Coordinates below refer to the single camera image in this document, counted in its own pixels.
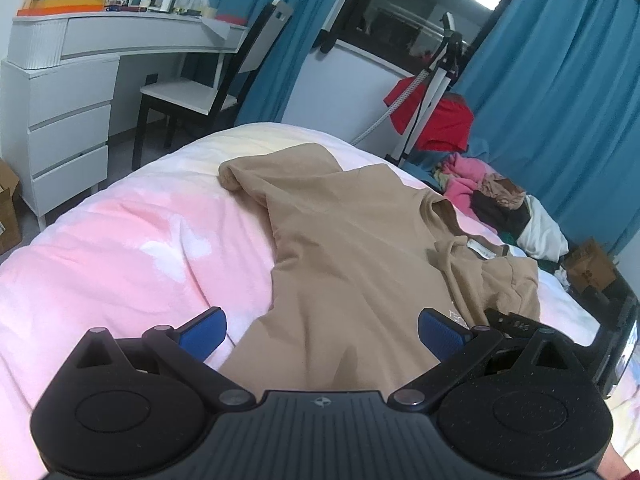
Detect wide blue curtain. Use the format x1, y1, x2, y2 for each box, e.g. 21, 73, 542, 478
449, 0, 640, 257

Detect tan shirt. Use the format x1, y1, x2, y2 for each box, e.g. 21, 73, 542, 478
218, 142, 542, 397

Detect pastel tie-dye bed blanket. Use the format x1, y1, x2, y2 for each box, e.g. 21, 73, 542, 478
0, 122, 640, 480

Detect small black object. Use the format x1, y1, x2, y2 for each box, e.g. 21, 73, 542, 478
318, 29, 342, 55

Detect orange box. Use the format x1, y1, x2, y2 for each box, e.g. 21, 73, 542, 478
16, 0, 109, 17

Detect narrow blue curtain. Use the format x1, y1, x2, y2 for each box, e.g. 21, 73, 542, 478
207, 0, 369, 126

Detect black garment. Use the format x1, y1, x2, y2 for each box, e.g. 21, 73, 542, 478
472, 192, 532, 239

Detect cardboard box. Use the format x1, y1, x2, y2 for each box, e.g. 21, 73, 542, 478
0, 160, 24, 256

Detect white garment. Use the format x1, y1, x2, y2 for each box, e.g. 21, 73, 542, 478
517, 195, 570, 261

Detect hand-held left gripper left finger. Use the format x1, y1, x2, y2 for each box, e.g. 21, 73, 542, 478
65, 306, 257, 412

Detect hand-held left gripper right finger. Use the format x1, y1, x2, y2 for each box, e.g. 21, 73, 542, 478
387, 308, 586, 412

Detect row of cosmetic bottles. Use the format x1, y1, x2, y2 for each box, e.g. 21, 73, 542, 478
105, 0, 222, 19

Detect black and white chair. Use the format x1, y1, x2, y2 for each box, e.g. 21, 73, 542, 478
132, 0, 295, 171

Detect red garment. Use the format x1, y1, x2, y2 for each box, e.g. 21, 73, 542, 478
383, 77, 475, 152

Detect pink garment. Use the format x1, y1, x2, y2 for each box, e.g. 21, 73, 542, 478
442, 154, 494, 206

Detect teal cloth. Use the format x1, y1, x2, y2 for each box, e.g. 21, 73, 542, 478
399, 135, 492, 194

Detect garment steamer stand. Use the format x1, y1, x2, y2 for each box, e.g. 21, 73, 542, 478
350, 11, 467, 169

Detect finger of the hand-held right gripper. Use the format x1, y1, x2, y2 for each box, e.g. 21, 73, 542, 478
483, 308, 544, 344

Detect crumpled tan garment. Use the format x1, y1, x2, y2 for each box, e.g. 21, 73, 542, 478
480, 174, 527, 210

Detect white dressing table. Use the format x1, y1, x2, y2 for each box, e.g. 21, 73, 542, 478
0, 7, 251, 232

